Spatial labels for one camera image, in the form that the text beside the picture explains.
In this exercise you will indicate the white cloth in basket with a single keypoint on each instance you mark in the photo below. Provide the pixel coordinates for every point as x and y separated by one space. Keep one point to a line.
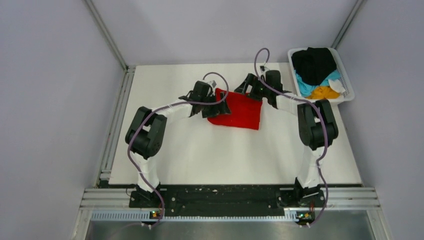
336 85

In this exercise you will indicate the white cable duct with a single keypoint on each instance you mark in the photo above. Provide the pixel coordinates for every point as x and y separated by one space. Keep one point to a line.
146 216

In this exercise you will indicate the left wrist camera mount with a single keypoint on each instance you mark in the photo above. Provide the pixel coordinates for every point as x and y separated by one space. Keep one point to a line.
212 83

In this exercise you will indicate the left aluminium corner post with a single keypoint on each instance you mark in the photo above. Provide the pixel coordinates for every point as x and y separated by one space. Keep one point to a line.
108 38

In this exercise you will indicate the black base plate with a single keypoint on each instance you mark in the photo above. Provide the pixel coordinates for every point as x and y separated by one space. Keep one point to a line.
246 200

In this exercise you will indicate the red t shirt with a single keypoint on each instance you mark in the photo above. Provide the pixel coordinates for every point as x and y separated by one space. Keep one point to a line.
245 112

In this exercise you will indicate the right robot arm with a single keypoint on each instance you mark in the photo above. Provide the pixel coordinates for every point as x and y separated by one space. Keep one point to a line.
317 129

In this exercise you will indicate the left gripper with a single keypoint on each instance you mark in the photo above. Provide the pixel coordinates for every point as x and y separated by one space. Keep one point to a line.
221 108

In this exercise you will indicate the light blue t shirt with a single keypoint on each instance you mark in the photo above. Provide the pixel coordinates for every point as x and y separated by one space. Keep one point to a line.
306 89

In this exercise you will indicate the white plastic basket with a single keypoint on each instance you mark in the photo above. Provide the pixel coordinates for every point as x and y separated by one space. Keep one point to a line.
348 95

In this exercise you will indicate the yellow t shirt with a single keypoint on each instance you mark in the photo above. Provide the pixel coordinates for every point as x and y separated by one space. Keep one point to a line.
323 92

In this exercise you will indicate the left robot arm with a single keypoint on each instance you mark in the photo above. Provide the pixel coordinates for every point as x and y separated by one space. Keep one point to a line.
147 130

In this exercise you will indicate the black t shirt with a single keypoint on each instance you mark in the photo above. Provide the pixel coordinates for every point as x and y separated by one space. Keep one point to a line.
313 64

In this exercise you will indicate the aluminium frame rail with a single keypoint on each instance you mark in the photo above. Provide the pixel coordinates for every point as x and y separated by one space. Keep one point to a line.
104 164

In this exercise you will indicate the aluminium corner post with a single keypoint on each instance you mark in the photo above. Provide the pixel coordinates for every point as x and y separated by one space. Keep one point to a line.
348 22
108 38

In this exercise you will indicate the right aluminium corner post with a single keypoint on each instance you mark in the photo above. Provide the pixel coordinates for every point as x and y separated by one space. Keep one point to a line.
348 22

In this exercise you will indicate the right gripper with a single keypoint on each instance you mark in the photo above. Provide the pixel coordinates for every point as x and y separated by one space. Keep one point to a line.
250 80

